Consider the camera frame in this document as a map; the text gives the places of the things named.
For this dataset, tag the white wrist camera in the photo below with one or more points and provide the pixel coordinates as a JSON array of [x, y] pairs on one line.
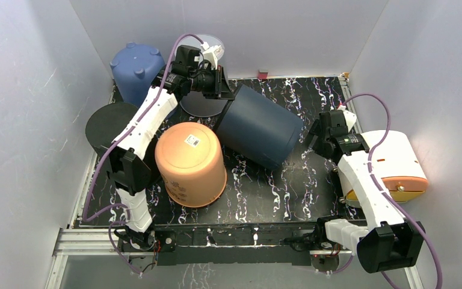
[[211, 55], [350, 117]]

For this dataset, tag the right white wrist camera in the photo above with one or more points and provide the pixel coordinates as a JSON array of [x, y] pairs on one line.
[[350, 117]]

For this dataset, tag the dark blue bucket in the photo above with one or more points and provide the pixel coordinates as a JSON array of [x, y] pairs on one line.
[[258, 128]]

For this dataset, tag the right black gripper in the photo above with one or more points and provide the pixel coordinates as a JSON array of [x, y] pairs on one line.
[[317, 133]]

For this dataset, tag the small red block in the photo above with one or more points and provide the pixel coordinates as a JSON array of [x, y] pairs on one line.
[[262, 74]]

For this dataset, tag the orange bucket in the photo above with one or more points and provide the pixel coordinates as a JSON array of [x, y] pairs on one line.
[[190, 160]]

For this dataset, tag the large black bucket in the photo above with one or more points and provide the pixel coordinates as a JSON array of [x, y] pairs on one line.
[[107, 127]]

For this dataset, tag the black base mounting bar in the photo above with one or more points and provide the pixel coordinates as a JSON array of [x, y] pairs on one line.
[[295, 243]]

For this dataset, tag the blue plastic bucket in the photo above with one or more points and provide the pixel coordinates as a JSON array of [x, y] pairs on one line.
[[134, 68]]

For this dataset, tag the grey plastic bucket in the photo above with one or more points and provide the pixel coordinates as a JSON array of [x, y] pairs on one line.
[[195, 103]]

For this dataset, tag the white and orange container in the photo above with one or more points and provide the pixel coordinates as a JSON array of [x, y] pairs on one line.
[[395, 163]]

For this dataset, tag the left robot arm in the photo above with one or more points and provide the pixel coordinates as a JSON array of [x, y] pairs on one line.
[[127, 151]]

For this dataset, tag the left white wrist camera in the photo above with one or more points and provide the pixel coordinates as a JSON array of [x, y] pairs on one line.
[[211, 55]]

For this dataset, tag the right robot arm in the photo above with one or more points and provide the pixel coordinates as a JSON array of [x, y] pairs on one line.
[[388, 240]]

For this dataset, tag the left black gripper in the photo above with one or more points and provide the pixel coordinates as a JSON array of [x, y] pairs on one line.
[[221, 88]]

